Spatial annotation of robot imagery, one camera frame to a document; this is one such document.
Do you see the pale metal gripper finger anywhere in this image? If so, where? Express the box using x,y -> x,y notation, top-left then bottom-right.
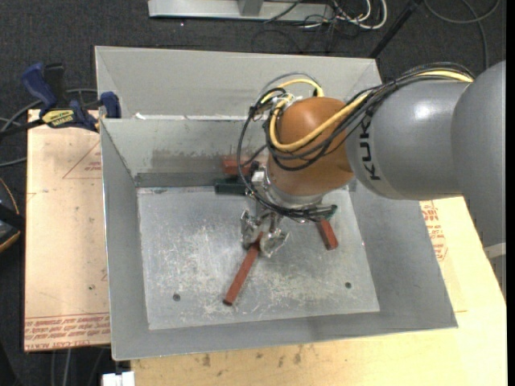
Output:
240,210 -> 260,251
261,231 -> 290,260

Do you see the long red-brown block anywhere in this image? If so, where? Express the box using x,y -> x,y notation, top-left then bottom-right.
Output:
223,232 -> 265,306

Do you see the dark green flat block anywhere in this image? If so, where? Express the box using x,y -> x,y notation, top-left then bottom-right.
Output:
213,178 -> 249,195

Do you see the grey metal bin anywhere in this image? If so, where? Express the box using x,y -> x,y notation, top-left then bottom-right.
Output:
94,45 -> 459,362

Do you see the brown cardboard board, red print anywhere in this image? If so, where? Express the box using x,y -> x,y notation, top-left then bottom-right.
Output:
23,109 -> 451,353

